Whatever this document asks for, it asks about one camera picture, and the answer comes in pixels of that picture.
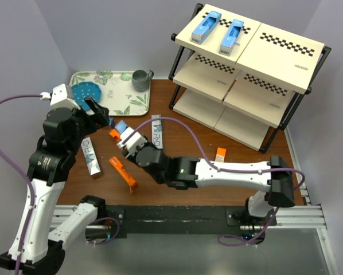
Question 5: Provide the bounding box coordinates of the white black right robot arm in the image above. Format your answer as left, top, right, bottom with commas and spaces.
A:
119, 142, 295, 225

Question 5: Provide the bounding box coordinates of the leaf patterned serving tray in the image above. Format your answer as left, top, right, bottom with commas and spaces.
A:
69, 70, 150, 116

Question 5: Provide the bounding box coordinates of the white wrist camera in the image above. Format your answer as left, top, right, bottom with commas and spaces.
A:
117, 127, 147, 157
40, 84, 80, 110

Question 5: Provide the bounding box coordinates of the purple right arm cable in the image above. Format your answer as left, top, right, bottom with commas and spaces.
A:
121, 116, 306, 248

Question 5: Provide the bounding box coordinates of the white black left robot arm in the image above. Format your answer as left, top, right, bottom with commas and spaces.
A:
0, 96, 109, 274

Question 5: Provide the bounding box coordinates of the orange Curaprox box right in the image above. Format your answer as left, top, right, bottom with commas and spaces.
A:
215, 147, 227, 163

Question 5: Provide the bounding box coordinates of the teal dotted plate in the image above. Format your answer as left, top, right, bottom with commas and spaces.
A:
71, 81, 102, 111

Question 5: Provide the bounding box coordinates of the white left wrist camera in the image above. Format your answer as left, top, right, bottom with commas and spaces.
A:
40, 84, 80, 110

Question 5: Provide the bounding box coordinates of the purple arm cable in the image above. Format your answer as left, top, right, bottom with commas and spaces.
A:
0, 93, 121, 275
121, 116, 306, 248

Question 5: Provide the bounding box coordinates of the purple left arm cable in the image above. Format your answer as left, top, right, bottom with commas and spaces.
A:
0, 93, 121, 275

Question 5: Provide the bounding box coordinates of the orange Curaprox box open flap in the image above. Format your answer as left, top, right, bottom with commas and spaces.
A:
108, 156, 138, 194

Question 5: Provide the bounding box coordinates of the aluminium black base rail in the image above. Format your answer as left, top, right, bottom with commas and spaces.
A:
10, 128, 340, 275

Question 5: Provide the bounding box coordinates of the light blue Curaprox box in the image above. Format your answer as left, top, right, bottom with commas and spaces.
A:
114, 120, 128, 134
190, 11, 222, 45
219, 19, 244, 56

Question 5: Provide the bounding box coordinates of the grey ceramic mug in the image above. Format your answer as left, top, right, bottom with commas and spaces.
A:
131, 69, 154, 92

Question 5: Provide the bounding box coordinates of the orange Curaprox box upper left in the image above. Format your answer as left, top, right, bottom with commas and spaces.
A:
109, 129, 121, 143

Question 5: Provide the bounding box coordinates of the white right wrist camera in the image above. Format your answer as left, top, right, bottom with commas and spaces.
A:
117, 127, 147, 157

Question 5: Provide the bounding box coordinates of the cream three tier shelf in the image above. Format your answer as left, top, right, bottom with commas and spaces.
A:
169, 3, 331, 152

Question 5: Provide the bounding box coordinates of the orange curaprox box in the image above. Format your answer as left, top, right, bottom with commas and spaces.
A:
109, 129, 121, 143
215, 147, 227, 163

